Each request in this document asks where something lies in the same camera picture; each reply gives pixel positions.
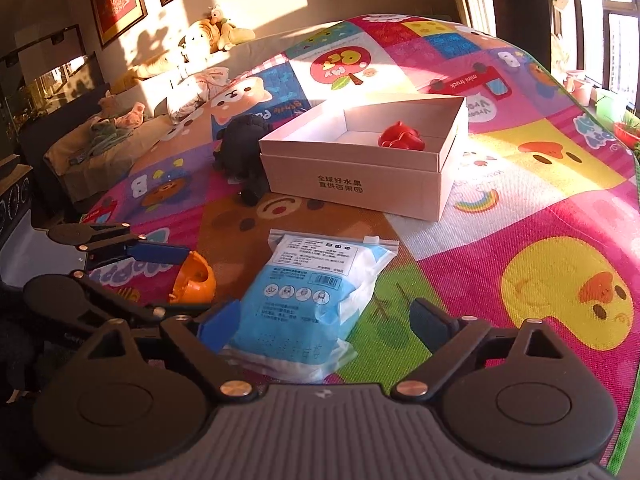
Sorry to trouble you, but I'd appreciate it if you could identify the pink patterned cloth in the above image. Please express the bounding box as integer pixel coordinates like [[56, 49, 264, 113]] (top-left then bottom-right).
[[166, 66, 232, 122]]

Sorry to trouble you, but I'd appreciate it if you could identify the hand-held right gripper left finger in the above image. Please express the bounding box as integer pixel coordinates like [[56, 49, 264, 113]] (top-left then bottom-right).
[[85, 300, 261, 402]]

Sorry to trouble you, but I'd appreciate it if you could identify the green flower pot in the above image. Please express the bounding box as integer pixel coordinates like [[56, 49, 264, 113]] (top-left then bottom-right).
[[594, 89, 629, 127]]

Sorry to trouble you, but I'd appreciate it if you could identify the small pink plush toy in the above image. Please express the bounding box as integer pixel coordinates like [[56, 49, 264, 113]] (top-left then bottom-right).
[[99, 95, 147, 129]]

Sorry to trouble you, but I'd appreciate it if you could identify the black plush toy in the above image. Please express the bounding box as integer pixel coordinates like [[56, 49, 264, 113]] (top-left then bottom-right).
[[212, 114, 273, 207]]

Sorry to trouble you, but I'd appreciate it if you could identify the orange plastic toy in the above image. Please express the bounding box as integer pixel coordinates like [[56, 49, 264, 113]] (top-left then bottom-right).
[[167, 251, 217, 306]]

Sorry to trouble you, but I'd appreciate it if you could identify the yellow cushion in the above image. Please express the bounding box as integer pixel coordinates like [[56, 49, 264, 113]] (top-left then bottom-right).
[[109, 54, 172, 95]]

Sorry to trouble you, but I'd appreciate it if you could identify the pink flower pot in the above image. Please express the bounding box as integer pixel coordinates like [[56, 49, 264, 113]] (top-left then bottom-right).
[[564, 70, 595, 107]]

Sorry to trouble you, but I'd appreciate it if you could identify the beige cardboard box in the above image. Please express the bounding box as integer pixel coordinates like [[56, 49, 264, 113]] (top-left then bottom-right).
[[258, 92, 469, 222]]

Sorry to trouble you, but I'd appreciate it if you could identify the blue face mask packet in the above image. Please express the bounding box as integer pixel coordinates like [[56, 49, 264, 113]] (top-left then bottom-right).
[[220, 228, 401, 384]]

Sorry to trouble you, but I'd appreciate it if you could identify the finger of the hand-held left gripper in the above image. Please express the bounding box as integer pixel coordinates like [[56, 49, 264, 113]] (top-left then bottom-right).
[[47, 222, 192, 272], [22, 270, 213, 335]]

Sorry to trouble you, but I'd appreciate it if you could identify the red plastic toy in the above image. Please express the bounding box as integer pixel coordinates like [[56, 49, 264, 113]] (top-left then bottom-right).
[[377, 120, 427, 152]]

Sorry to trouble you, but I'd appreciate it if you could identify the colourful cartoon play mat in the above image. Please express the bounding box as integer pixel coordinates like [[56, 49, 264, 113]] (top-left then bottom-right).
[[82, 14, 640, 473]]

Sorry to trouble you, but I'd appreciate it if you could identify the dark glass cabinet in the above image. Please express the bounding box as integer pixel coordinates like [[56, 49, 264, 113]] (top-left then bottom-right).
[[0, 24, 112, 171]]

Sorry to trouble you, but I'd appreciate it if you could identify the green cloth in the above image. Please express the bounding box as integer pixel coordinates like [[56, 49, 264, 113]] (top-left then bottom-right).
[[87, 119, 133, 155]]

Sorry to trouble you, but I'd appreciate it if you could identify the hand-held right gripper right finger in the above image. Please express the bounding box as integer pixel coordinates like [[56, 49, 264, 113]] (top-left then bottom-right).
[[390, 297, 565, 401]]

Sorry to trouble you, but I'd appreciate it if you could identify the tan monkey plush toy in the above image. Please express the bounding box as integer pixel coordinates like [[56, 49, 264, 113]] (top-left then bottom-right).
[[206, 5, 257, 52]]

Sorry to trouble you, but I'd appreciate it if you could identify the white plush toy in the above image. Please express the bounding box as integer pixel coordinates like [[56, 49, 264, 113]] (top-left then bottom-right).
[[179, 20, 221, 63]]

